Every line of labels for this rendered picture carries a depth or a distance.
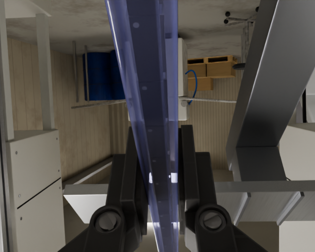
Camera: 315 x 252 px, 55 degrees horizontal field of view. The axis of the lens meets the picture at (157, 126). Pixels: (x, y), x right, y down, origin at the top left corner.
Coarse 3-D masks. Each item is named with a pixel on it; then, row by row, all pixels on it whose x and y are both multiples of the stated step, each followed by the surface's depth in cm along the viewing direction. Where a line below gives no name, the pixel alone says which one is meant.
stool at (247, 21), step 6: (258, 6) 307; (228, 12) 320; (228, 18) 322; (234, 18) 325; (240, 18) 329; (252, 18) 322; (228, 24) 349; (234, 24) 347; (246, 24) 333; (252, 24) 358; (246, 30) 334; (246, 36) 334; (246, 42) 335; (246, 48) 336; (246, 54) 336; (234, 66) 334; (240, 66) 329
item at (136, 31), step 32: (128, 0) 6; (160, 0) 6; (128, 32) 6; (160, 32) 6; (128, 64) 7; (160, 64) 7; (128, 96) 8; (160, 96) 8; (160, 128) 9; (160, 160) 10; (160, 192) 13; (160, 224) 16
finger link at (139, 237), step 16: (128, 128) 13; (128, 144) 13; (112, 160) 13; (128, 160) 12; (112, 176) 12; (128, 176) 11; (112, 192) 12; (128, 192) 11; (144, 192) 12; (128, 208) 11; (144, 208) 12; (128, 224) 11; (144, 224) 12; (80, 240) 10; (128, 240) 11
